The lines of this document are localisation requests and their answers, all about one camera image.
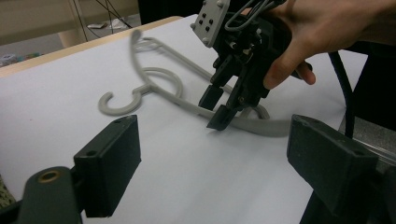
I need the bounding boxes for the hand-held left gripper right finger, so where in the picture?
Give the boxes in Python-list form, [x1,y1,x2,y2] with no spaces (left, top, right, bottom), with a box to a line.
[286,113,380,217]

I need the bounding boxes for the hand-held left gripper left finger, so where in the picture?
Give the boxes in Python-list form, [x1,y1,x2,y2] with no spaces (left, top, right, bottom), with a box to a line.
[73,114,142,218]

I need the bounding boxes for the grey plastic clothes hanger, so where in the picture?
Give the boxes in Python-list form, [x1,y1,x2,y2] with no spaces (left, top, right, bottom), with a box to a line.
[97,28,292,138]

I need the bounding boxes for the black curtain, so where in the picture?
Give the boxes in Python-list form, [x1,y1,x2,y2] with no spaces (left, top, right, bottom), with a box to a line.
[137,0,207,25]

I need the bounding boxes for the green speckled sponge block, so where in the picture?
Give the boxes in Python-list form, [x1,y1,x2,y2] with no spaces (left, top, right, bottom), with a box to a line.
[0,174,17,210]

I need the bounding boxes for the crumpled papers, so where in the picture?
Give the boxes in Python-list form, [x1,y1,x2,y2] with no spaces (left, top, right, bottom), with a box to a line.
[87,18,134,31]

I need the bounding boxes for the small clutter of plastic bits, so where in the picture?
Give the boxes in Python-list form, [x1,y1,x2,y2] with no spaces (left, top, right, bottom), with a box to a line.
[0,52,42,67]

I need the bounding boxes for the beige office desk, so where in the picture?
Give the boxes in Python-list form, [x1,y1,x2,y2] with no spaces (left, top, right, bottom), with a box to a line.
[0,0,140,48]

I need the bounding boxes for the grey cable bundle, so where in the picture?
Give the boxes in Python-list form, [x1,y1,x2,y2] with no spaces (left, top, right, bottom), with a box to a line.
[223,0,286,33]

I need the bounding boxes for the metal rail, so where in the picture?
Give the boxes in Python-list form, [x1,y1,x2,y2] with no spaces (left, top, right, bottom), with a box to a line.
[338,116,396,166]

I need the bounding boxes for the thick black cable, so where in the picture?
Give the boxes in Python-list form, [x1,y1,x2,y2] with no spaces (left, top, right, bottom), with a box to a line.
[328,50,357,140]

